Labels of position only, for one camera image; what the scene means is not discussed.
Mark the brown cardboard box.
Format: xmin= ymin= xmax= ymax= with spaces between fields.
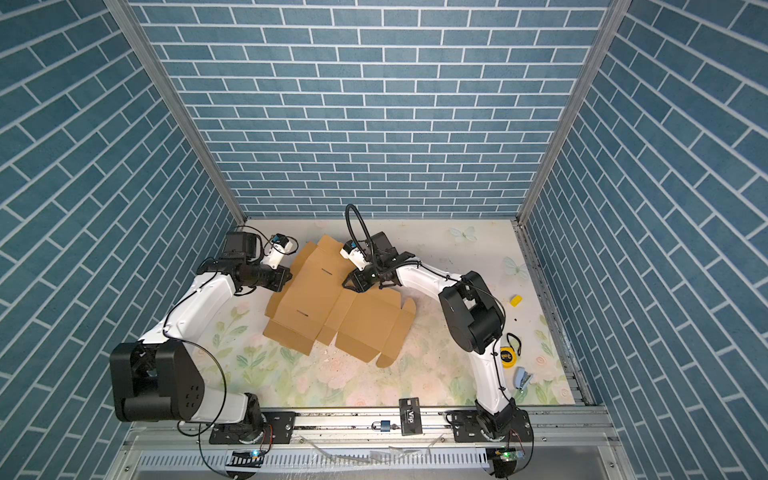
xmin=263 ymin=235 xmax=416 ymax=368

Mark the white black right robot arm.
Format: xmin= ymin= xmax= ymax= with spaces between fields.
xmin=340 ymin=232 xmax=534 ymax=443

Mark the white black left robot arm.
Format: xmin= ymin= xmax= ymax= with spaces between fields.
xmin=109 ymin=229 xmax=299 ymax=443

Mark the black VIP card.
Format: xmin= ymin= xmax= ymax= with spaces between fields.
xmin=399 ymin=397 xmax=423 ymax=436

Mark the small padlock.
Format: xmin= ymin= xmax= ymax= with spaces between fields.
xmin=371 ymin=420 xmax=393 ymax=432

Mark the yellow tape measure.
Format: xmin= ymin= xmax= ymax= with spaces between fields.
xmin=500 ymin=333 xmax=522 ymax=369

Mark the blue grey stapler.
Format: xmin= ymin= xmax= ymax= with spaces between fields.
xmin=513 ymin=366 xmax=533 ymax=391

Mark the left controller board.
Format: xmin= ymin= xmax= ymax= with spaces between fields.
xmin=225 ymin=449 xmax=267 ymax=480

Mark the controller board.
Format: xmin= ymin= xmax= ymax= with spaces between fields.
xmin=485 ymin=447 xmax=526 ymax=479
xmin=225 ymin=449 xmax=267 ymax=480

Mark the right controller board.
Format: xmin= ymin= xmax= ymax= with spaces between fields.
xmin=485 ymin=447 xmax=526 ymax=479

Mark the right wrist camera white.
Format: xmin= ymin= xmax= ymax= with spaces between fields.
xmin=340 ymin=240 xmax=369 ymax=271

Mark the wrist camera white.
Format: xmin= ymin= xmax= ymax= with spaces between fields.
xmin=340 ymin=240 xmax=369 ymax=271
xmin=262 ymin=233 xmax=299 ymax=269

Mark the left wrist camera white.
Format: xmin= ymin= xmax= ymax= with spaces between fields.
xmin=262 ymin=233 xmax=299 ymax=269

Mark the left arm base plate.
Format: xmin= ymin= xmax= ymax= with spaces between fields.
xmin=209 ymin=411 xmax=297 ymax=447

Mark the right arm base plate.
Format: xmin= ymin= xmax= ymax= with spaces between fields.
xmin=444 ymin=408 xmax=534 ymax=443

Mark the white slotted cable duct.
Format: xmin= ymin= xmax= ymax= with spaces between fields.
xmin=138 ymin=447 xmax=489 ymax=473

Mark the aluminium front rail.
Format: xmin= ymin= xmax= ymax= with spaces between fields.
xmin=122 ymin=405 xmax=621 ymax=453

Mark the aluminium corner post left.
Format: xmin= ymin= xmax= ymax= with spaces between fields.
xmin=104 ymin=0 xmax=247 ymax=225

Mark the aluminium corner post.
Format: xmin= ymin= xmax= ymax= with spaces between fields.
xmin=517 ymin=0 xmax=631 ymax=226
xmin=104 ymin=0 xmax=247 ymax=225

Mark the aluminium corner post right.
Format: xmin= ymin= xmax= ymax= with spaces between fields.
xmin=517 ymin=0 xmax=631 ymax=226

